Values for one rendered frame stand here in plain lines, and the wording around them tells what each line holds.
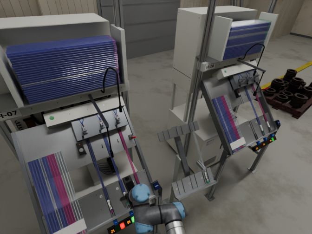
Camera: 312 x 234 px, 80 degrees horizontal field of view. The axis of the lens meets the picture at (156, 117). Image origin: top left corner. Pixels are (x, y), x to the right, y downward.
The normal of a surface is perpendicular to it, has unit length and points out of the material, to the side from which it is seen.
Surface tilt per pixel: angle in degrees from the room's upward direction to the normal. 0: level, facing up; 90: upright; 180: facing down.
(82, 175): 0
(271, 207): 0
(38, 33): 90
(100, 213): 43
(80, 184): 0
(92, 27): 90
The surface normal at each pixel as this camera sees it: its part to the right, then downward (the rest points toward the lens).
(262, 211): 0.03, -0.79
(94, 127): 0.37, -0.22
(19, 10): 0.60, 0.50
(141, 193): 0.26, -0.45
